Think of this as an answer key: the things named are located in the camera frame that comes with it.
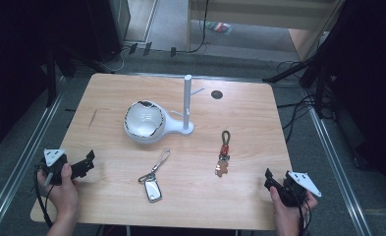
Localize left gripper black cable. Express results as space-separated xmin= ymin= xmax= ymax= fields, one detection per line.
xmin=32 ymin=165 xmax=55 ymax=228

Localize person's left hand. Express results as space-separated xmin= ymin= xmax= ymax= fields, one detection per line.
xmin=36 ymin=163 xmax=81 ymax=221

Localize brown leather key strap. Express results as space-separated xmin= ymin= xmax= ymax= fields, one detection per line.
xmin=213 ymin=130 xmax=232 ymax=179

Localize black cabinet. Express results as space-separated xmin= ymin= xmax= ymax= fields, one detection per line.
xmin=83 ymin=0 xmax=132 ymax=64

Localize white bowl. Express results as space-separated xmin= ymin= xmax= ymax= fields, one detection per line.
xmin=123 ymin=99 xmax=167 ymax=146

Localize metal floor rail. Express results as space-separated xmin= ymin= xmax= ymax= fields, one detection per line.
xmin=0 ymin=73 xmax=67 ymax=236
xmin=306 ymin=104 xmax=375 ymax=236

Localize silver key fob with strap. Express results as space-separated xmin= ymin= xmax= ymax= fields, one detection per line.
xmin=138 ymin=147 xmax=172 ymax=204

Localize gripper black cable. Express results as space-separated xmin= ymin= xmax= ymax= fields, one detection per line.
xmin=32 ymin=165 xmax=55 ymax=228
xmin=287 ymin=178 xmax=313 ymax=236

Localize light wooden desk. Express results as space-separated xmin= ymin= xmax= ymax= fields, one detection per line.
xmin=186 ymin=0 xmax=347 ymax=62

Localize white floor cable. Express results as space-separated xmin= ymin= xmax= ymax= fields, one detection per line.
xmin=99 ymin=46 xmax=131 ymax=74

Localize colourful packet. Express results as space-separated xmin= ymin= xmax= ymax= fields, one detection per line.
xmin=205 ymin=21 xmax=234 ymax=35

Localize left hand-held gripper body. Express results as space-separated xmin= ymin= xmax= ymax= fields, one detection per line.
xmin=37 ymin=147 xmax=74 ymax=186

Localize black hanging cable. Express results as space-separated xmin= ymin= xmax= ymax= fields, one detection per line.
xmin=186 ymin=0 xmax=212 ymax=54

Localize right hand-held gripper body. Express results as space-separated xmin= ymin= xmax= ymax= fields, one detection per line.
xmin=272 ymin=170 xmax=323 ymax=208

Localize person's right hand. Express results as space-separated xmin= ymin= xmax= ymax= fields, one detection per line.
xmin=269 ymin=186 xmax=319 ymax=231

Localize black stand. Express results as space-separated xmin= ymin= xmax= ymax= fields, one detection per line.
xmin=43 ymin=43 xmax=81 ymax=108
xmin=262 ymin=42 xmax=337 ymax=120

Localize black floor cables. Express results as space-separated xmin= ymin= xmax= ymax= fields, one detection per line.
xmin=276 ymin=59 xmax=321 ymax=145

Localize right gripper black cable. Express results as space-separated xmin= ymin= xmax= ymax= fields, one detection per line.
xmin=287 ymin=178 xmax=313 ymax=236

